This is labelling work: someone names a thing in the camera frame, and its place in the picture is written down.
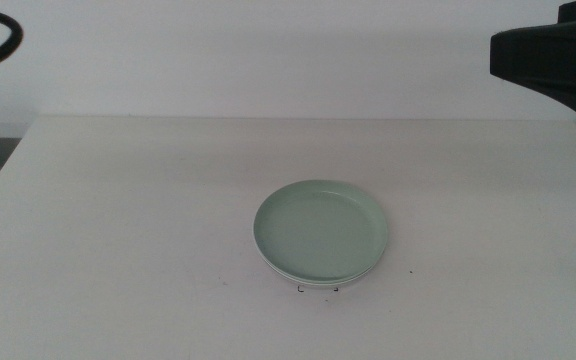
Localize pale green shallow bowl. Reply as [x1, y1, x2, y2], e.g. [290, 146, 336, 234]
[252, 179, 390, 283]

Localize light grey shallow bowl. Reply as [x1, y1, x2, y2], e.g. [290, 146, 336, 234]
[257, 252, 382, 286]

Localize white shallow bowl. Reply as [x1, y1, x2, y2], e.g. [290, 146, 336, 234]
[272, 272, 369, 290]

